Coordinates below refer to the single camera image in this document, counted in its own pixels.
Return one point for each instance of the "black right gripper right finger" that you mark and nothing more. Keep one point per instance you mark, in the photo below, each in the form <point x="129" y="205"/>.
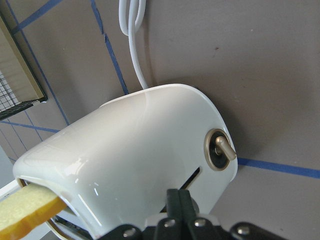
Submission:
<point x="196" y="227"/>

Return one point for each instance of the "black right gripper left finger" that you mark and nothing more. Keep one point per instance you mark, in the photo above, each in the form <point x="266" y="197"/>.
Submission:
<point x="167" y="228"/>

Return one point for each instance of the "white toaster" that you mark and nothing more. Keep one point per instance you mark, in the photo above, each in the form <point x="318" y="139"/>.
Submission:
<point x="115" y="165"/>

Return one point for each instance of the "yellow bread slice in toaster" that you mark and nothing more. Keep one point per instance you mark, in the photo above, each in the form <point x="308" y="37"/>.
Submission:
<point x="26" y="209"/>

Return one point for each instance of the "wire basket with wooden shelf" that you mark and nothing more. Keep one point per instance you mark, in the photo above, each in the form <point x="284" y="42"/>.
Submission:
<point x="19" y="87"/>

